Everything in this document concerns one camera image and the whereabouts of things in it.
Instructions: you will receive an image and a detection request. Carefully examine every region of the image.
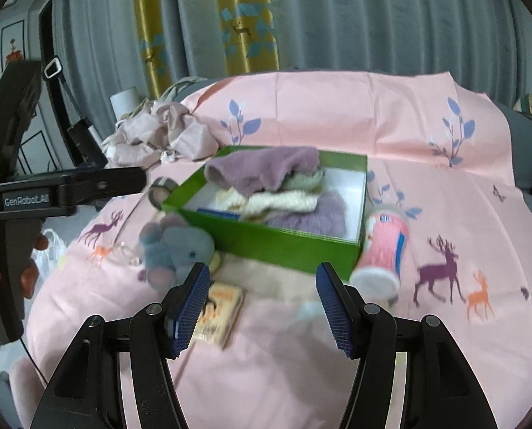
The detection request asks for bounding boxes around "cream knitted fluffy cloth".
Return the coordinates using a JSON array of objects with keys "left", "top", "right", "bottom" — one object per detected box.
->
[{"left": 214, "top": 187, "right": 320, "bottom": 220}]

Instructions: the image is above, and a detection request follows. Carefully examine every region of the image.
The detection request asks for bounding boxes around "purple fluffy towel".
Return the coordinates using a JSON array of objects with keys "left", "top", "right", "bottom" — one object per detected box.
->
[{"left": 204, "top": 146, "right": 320, "bottom": 197}]

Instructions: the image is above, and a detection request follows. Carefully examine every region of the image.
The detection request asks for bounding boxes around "green knitted cloth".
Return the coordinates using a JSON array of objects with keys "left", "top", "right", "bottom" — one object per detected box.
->
[{"left": 279, "top": 168, "right": 325, "bottom": 192}]

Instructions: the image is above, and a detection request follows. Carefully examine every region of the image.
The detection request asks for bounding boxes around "yellow tissue pack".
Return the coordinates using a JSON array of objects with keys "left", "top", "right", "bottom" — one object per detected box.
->
[{"left": 192, "top": 281, "right": 244, "bottom": 349}]

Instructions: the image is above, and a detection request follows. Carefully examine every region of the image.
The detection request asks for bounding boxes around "pink yogurt cup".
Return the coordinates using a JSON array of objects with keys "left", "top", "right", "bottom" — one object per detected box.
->
[{"left": 348, "top": 205, "right": 409, "bottom": 307}]

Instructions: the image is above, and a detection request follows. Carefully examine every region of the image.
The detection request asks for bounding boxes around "blue plush mouse toy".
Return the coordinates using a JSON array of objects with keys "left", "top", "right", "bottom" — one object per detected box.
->
[{"left": 139, "top": 212, "right": 219, "bottom": 292}]

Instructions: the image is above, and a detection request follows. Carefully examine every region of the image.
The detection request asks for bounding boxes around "clear glass bottle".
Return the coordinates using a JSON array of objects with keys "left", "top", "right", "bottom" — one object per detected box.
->
[{"left": 113, "top": 177, "right": 177, "bottom": 266}]

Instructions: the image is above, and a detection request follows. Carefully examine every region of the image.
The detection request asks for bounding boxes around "purple fluffy cloth in box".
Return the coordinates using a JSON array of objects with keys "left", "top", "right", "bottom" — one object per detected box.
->
[{"left": 266, "top": 191, "right": 346, "bottom": 237}]

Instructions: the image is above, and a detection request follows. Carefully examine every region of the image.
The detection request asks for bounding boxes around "pink deer print tablecloth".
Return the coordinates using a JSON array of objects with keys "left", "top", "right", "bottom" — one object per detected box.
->
[{"left": 10, "top": 70, "right": 532, "bottom": 429}]

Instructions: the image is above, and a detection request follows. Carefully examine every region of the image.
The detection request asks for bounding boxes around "green cardboard box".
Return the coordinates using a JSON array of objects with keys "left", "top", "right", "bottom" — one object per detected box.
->
[{"left": 162, "top": 145, "right": 368, "bottom": 279}]

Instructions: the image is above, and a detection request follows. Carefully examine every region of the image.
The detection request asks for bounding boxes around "white cylinder container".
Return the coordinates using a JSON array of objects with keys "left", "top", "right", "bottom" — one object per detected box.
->
[{"left": 109, "top": 86, "right": 141, "bottom": 120}]

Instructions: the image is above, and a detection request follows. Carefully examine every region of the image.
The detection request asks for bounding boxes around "crumpled beige cloth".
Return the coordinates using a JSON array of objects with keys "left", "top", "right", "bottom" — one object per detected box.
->
[{"left": 101, "top": 77, "right": 219, "bottom": 169}]

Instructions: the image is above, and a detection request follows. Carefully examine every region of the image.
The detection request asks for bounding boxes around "yellow patterned curtain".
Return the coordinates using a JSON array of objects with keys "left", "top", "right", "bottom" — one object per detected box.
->
[{"left": 133, "top": 0, "right": 280, "bottom": 97}]

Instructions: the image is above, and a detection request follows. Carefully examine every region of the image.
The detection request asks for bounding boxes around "grey curtain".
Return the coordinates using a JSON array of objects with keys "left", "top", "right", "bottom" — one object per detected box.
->
[{"left": 52, "top": 0, "right": 532, "bottom": 135}]

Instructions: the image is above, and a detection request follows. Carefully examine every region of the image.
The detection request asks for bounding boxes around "black strap with buckle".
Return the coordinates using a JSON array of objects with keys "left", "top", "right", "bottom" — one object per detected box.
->
[{"left": 43, "top": 55, "right": 111, "bottom": 167}]

